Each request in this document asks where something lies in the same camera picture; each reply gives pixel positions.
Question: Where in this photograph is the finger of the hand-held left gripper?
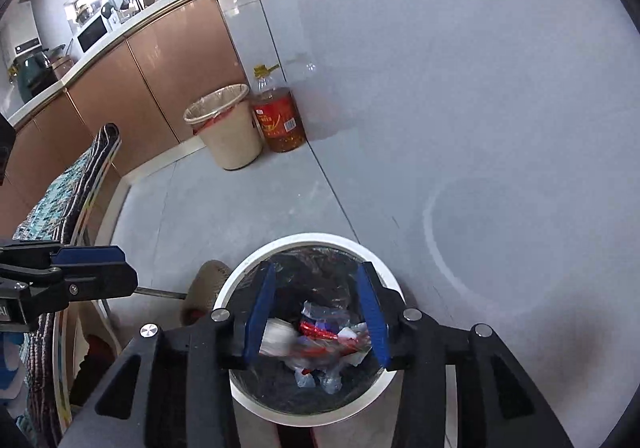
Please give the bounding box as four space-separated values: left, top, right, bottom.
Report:
0 242 139 315

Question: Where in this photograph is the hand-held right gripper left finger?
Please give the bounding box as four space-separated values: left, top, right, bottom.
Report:
60 260 279 448

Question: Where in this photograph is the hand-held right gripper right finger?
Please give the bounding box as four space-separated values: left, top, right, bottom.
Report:
356 260 576 448

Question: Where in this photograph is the red snack wrapper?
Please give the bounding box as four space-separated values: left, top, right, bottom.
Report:
299 320 342 342

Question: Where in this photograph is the clear plastic bag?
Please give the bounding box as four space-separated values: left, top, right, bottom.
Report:
290 300 372 395

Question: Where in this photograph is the white waste bin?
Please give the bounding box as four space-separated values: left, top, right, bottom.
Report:
212 232 407 427

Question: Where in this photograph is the beige slipper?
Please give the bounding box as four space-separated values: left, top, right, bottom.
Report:
180 259 234 327

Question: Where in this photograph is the thin metal bar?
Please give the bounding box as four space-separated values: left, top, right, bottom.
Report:
134 285 190 301

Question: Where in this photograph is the black bin liner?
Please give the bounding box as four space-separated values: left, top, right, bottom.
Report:
227 245 397 415

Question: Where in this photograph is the zigzag patterned mat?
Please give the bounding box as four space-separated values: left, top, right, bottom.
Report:
10 124 123 431

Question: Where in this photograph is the beige waste bin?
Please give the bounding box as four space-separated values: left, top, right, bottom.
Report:
183 84 265 172

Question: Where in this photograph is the cooking oil bottle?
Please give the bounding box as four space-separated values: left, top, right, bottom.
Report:
250 64 307 154

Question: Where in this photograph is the dark green appliance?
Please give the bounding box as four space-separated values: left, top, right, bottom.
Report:
9 50 59 103

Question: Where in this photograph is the brown kitchen counter cabinet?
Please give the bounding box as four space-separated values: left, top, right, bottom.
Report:
0 0 251 249

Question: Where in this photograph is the white microwave oven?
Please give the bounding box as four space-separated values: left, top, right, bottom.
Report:
76 16 110 54

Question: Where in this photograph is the white boxy appliance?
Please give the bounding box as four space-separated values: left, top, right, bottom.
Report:
0 0 44 71

